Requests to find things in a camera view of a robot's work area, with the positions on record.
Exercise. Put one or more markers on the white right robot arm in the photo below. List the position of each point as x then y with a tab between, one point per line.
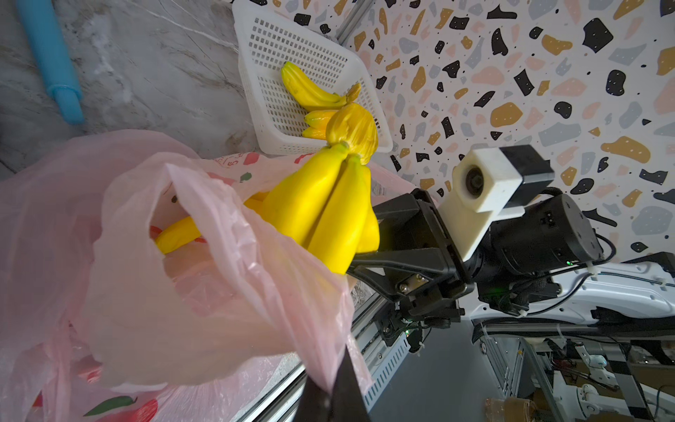
545	268

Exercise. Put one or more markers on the blue cylindrical tube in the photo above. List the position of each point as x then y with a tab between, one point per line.
51	54

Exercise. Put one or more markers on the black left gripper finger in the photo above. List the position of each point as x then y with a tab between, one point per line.
344	404

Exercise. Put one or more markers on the white perforated plastic basket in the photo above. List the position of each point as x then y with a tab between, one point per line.
266	41

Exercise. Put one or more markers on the yellow banana bunch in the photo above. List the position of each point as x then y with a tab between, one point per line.
325	206
320	105

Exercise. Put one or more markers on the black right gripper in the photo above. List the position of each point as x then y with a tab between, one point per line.
416	268

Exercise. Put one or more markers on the pink plastic bag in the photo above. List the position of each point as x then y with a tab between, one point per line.
137	286

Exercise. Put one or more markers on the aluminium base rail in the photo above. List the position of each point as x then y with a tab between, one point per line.
380	347

